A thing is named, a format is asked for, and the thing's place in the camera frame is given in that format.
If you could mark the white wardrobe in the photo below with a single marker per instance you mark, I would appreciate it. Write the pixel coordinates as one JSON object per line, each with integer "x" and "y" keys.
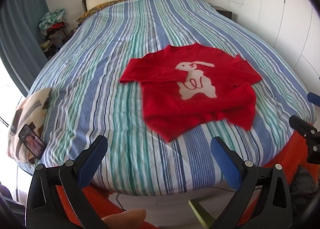
{"x": 275, "y": 7}

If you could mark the pile of clothes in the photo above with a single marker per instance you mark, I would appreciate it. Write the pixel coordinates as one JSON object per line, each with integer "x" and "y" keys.
{"x": 53, "y": 31}

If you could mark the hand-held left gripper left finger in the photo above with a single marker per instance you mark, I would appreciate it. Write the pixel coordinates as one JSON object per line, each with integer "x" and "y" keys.
{"x": 93, "y": 161}

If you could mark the beige patterned cushion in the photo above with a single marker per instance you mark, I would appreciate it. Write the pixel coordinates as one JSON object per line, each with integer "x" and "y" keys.
{"x": 30, "y": 106}

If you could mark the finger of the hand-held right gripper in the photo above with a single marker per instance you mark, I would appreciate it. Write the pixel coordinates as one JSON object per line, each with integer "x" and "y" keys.
{"x": 303, "y": 130}
{"x": 313, "y": 98}

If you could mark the striped bedspread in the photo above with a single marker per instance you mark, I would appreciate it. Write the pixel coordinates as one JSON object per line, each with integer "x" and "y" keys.
{"x": 100, "y": 94}

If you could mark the blue-grey curtain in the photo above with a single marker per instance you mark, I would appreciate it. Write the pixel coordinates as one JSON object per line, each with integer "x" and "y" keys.
{"x": 20, "y": 31}

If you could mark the person's left hand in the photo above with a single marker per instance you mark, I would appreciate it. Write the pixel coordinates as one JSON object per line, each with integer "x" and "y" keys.
{"x": 127, "y": 219}

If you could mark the black smartphone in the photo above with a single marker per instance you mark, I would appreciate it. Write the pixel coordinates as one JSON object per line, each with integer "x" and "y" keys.
{"x": 31, "y": 141}

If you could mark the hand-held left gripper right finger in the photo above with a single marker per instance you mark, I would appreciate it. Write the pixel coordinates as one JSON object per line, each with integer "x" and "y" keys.
{"x": 227, "y": 164}

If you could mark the dark nightstand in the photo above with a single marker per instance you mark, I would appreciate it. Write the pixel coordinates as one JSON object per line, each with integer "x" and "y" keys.
{"x": 225, "y": 13}

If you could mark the red sweater with white rabbit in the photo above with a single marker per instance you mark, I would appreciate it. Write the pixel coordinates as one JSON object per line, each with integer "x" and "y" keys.
{"x": 162, "y": 99}

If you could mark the yellow floral pillow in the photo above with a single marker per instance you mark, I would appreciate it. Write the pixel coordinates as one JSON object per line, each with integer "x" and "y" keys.
{"x": 87, "y": 14}

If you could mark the light green object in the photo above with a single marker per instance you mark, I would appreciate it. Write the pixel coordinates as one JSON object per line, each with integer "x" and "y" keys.
{"x": 200, "y": 211}

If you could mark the dark cloth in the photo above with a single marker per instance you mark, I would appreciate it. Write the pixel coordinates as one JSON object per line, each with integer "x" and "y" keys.
{"x": 302, "y": 184}

